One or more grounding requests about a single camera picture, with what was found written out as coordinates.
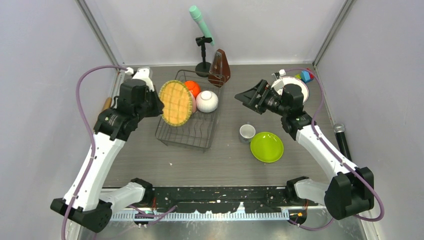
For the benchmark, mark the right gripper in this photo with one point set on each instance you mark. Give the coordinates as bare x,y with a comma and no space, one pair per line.
249,98

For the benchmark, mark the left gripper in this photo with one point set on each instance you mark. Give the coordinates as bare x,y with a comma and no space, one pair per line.
157,109

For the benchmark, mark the woven bamboo plate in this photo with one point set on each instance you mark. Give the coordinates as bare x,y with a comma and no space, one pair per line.
178,103

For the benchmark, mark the white bowl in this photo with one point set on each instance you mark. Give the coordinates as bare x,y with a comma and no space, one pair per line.
207,101

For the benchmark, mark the orange bowl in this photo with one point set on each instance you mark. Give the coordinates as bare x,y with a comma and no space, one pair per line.
193,87

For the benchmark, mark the black wire dish rack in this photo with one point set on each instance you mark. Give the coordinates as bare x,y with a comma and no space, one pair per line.
198,133

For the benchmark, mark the pink mug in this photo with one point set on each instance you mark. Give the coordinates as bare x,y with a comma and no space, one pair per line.
194,104

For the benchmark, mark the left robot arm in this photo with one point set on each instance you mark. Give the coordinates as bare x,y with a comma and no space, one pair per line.
84,203

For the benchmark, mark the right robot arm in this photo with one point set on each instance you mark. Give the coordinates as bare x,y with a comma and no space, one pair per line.
351,189

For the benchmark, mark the wooden rolling pin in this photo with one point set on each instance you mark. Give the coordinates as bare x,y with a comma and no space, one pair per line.
107,104

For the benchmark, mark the white printed round plate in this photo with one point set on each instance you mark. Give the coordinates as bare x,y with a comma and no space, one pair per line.
279,84

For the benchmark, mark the small grey patterned mug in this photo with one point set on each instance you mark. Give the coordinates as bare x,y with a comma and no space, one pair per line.
246,133

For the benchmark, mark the brown metronome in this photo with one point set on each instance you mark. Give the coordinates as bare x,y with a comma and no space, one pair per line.
219,72

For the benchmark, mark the lime green plate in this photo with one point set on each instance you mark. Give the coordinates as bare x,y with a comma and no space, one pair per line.
267,147

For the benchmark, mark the colourful toy blocks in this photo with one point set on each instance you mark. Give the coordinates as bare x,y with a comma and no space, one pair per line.
305,76

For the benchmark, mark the black microphone stand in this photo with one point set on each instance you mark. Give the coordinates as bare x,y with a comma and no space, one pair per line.
202,68

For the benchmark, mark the black handheld microphone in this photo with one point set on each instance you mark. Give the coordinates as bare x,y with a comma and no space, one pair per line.
339,131

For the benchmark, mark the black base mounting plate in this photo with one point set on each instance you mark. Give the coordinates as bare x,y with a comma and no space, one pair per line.
220,200

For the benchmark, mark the mint green microphone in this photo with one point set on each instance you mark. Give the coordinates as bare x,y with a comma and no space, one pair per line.
197,16

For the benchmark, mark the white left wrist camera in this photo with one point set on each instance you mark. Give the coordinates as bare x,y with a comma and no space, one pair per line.
143,73

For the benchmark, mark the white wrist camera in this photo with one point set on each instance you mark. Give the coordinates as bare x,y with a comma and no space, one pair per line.
143,73
278,75

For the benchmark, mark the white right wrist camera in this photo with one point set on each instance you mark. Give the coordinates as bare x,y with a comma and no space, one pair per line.
278,75

